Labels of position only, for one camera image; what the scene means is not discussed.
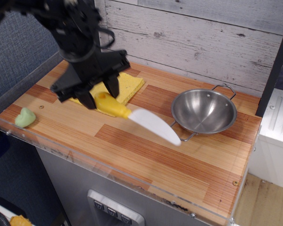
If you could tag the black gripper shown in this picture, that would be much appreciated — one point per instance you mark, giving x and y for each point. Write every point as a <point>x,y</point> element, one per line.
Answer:
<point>81,77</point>

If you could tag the yellow handled white knife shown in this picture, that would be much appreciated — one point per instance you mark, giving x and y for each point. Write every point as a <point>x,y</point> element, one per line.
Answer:
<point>108,104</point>

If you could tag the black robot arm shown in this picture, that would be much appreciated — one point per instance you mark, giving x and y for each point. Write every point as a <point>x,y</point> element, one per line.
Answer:
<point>75,26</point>

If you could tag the yellow folded cloth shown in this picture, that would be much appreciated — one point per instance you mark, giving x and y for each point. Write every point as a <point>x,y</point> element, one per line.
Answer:
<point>128,86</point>

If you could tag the clear acrylic table guard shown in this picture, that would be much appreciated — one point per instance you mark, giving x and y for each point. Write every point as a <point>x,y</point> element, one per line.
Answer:
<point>87,152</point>

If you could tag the green toy vegetable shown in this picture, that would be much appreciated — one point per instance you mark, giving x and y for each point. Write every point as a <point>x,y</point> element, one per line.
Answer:
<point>25,118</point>

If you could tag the silver toy fridge cabinet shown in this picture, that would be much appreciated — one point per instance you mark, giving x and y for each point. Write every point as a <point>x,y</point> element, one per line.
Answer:
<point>162,196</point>

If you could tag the grey dispenser button panel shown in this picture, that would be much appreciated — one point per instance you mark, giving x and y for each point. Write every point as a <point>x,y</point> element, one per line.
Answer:
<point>108,212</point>

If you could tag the orange yellow object bottom left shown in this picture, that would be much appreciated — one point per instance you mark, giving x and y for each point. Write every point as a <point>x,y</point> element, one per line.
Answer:
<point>19,221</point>

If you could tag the white box at right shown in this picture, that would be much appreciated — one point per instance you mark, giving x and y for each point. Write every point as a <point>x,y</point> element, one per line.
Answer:
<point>266,161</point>

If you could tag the stainless steel bowl with handles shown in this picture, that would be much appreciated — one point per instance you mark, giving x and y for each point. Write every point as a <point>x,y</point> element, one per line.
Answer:
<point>204,111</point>

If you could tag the dark right frame post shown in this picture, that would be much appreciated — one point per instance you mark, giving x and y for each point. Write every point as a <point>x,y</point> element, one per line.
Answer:
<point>273,23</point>

